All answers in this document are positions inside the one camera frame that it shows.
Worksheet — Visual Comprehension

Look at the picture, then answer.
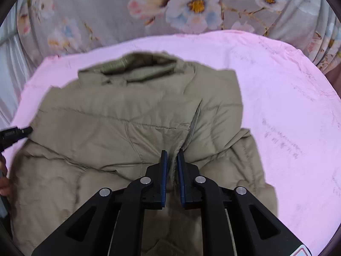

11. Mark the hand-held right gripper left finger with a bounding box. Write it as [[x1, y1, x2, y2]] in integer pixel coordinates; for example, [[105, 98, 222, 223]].
[[31, 150, 168, 256]]

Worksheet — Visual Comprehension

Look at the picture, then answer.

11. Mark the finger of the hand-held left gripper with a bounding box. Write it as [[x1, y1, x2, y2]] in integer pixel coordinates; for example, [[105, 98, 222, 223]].
[[0, 127, 33, 151]]

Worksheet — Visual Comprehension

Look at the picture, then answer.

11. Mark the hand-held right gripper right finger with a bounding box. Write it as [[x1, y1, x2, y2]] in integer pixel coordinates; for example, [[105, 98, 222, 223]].
[[176, 149, 313, 256]]

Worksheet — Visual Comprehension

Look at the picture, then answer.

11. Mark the khaki puffer jacket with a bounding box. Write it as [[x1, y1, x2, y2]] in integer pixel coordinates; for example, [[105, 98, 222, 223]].
[[9, 52, 279, 256]]

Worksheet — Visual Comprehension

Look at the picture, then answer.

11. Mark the person's left hand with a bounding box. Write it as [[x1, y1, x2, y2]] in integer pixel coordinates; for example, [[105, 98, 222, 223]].
[[0, 155, 12, 196]]

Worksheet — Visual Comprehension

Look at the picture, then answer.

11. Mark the white satin cloth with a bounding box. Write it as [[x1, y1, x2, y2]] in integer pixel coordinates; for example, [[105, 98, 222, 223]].
[[0, 19, 36, 132]]

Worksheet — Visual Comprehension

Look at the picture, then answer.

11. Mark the pink blanket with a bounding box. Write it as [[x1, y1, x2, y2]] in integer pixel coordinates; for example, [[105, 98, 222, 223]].
[[11, 29, 341, 256]]

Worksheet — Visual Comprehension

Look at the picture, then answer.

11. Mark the grey floral bedsheet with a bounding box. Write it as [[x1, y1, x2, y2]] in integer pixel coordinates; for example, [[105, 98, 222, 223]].
[[16, 0, 341, 72]]

